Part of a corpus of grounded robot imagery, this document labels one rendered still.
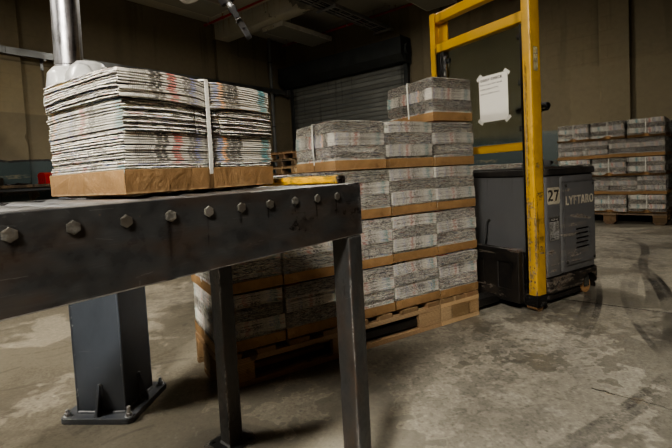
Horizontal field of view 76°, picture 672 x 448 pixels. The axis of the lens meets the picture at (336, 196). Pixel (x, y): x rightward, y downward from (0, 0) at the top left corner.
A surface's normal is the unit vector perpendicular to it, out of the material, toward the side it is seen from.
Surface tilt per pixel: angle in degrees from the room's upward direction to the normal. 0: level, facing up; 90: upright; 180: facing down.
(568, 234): 90
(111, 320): 90
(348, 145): 90
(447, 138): 90
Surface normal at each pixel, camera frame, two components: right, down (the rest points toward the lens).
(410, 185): 0.51, 0.01
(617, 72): -0.63, 0.07
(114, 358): -0.08, 0.06
